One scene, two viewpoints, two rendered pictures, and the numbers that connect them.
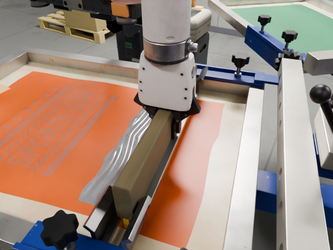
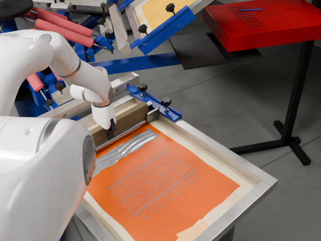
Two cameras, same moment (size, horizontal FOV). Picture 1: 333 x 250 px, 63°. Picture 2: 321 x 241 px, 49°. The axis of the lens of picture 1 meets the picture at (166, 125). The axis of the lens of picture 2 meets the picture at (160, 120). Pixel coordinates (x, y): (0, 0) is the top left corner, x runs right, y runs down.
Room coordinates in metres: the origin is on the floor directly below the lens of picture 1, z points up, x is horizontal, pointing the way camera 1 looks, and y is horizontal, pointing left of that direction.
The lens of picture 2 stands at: (1.22, 0.76, 1.91)
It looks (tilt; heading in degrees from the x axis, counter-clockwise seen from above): 38 degrees down; 213
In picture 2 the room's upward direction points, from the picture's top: 3 degrees counter-clockwise
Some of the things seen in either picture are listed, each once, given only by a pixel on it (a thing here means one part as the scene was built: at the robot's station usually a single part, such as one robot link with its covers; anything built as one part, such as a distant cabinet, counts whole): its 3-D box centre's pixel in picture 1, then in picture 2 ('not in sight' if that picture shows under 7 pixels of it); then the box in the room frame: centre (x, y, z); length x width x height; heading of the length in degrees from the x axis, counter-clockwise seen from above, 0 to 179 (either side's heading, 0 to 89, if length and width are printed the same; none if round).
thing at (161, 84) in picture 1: (166, 77); (103, 111); (0.43, 0.00, 1.12); 0.10 x 0.08 x 0.11; 72
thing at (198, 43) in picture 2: not in sight; (141, 61); (-0.28, -0.31, 0.91); 1.34 x 0.41 x 0.08; 132
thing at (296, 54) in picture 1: (289, 65); not in sight; (0.70, -0.34, 1.02); 0.07 x 0.06 x 0.07; 72
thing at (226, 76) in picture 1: (207, 80); not in sight; (0.69, -0.12, 0.98); 0.30 x 0.05 x 0.07; 72
